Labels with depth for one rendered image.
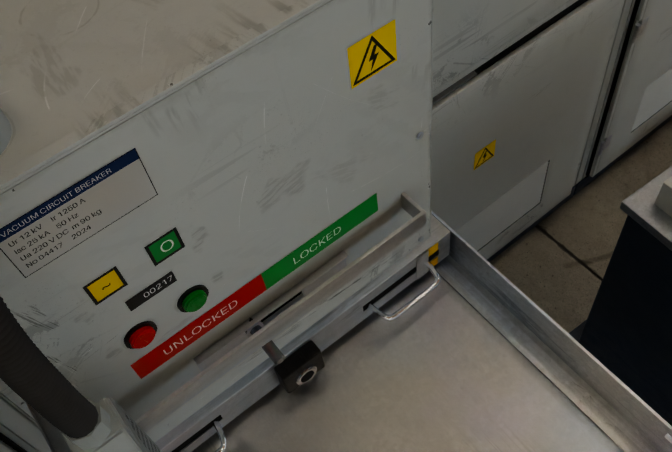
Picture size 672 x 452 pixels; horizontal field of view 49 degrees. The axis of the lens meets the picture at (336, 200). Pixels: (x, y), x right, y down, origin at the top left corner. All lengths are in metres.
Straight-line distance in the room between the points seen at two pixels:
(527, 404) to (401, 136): 0.40
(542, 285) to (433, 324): 1.05
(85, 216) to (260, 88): 0.17
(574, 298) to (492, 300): 1.01
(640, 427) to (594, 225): 1.24
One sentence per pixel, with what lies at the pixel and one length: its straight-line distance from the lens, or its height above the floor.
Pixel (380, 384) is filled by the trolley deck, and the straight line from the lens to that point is 1.00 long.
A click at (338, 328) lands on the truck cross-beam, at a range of 0.98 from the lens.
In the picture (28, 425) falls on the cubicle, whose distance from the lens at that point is 1.31.
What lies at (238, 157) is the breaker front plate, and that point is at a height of 1.28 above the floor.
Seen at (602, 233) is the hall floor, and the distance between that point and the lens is 2.17.
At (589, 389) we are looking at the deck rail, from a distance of 1.01.
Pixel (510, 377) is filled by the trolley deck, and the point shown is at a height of 0.85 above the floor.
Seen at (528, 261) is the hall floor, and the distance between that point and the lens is 2.09.
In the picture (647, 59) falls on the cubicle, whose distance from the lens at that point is 1.97.
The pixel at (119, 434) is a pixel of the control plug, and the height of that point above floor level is 1.18.
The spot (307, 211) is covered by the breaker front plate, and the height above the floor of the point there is 1.15.
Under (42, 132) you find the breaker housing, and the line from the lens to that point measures 0.58.
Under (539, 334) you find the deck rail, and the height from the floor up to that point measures 0.86.
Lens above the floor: 1.77
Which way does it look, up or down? 54 degrees down
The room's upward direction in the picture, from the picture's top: 10 degrees counter-clockwise
